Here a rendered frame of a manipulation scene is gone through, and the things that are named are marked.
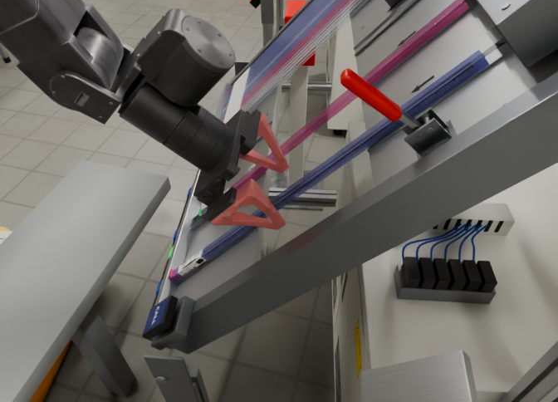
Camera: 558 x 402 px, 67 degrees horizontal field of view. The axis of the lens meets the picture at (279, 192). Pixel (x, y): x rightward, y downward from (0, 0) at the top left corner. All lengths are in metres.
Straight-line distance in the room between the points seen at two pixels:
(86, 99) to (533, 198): 0.92
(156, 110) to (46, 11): 0.12
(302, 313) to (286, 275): 1.01
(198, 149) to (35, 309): 0.54
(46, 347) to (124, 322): 0.72
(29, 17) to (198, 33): 0.13
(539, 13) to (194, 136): 0.30
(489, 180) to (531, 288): 0.53
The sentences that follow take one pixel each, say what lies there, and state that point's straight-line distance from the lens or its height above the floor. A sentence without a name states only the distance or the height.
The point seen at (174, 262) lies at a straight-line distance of 0.69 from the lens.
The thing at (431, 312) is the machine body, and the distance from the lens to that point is 0.79.
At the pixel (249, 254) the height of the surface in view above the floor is 0.85.
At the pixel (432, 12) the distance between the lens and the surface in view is 0.57.
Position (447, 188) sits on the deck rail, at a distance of 0.38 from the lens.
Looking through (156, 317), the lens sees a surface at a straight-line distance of 0.56.
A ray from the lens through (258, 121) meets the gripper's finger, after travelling 0.50.
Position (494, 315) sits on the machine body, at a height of 0.62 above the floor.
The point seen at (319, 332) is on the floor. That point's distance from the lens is 1.44.
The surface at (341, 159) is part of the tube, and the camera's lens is 0.46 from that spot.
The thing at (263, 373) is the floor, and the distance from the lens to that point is 1.37.
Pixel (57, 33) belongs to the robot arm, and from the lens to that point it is 0.39.
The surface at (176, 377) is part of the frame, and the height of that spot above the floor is 0.71.
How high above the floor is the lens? 1.27
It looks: 44 degrees down
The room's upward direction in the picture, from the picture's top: straight up
